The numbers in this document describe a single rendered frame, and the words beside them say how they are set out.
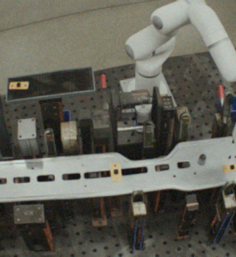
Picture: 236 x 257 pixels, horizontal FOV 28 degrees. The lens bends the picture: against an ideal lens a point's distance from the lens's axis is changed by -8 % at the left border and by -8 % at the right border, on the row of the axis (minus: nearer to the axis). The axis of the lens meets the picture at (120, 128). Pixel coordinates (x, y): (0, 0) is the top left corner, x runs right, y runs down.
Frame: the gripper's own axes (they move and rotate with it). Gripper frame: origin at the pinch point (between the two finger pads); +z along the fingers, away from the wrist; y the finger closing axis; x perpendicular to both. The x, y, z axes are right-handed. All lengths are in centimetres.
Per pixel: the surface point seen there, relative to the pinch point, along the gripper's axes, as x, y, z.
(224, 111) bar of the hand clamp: -1.1, -19.2, -0.5
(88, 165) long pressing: -57, -9, 13
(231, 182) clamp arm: -5.8, 13.0, 0.8
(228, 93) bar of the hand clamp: -0.1, -21.2, -8.8
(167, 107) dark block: -24.4, -24.2, 0.8
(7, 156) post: -95, -35, 41
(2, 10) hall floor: -122, -241, 113
